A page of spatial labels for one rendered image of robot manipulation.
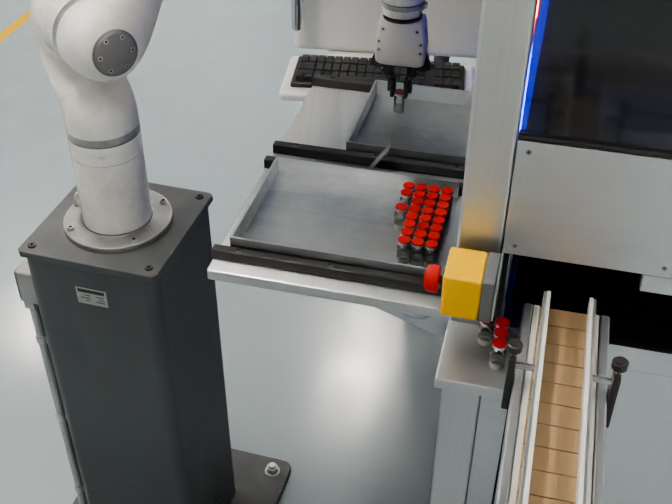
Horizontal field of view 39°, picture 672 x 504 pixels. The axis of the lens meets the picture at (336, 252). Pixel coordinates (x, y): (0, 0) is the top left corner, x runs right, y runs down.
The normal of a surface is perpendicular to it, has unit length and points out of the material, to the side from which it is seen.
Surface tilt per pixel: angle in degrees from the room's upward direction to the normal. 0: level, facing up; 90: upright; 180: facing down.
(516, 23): 90
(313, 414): 0
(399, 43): 91
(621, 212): 90
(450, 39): 90
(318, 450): 0
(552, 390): 0
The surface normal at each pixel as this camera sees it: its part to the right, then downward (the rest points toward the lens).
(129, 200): 0.62, 0.48
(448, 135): 0.00, -0.79
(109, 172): 0.24, 0.59
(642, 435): -0.25, 0.59
